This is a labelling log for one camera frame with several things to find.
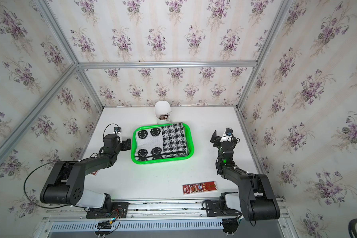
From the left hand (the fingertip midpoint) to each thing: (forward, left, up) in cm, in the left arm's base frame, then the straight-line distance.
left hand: (122, 139), depth 94 cm
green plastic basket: (-8, -43, +3) cm, 44 cm away
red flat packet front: (-28, -47, -5) cm, 55 cm away
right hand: (-2, -64, +10) cm, 65 cm away
